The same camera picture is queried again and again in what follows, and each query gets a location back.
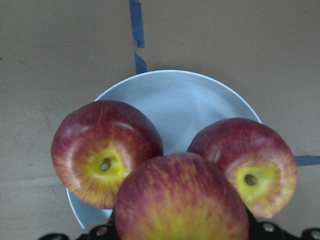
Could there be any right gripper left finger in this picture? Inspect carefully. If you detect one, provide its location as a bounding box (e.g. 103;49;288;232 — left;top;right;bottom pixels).
39;211;118;240

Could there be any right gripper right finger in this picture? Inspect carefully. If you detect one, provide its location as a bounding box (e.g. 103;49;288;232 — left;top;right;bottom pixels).
246;208;320;240

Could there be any red yellow transferred apple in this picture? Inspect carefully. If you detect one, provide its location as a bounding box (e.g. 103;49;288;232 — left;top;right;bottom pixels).
115;152;249;240

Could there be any red apple front of plate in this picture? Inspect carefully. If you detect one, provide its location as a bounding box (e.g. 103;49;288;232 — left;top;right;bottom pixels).
187;117;298;218

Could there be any red apple of plate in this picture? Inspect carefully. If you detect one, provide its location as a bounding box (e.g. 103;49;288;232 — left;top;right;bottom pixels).
51;100;164;209
187;117;298;218

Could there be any red apple left of plate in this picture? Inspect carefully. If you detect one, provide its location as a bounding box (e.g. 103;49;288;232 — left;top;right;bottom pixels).
51;100;164;209

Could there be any light blue plate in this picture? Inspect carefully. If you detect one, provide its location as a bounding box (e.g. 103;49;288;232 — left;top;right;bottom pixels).
65;69;263;230

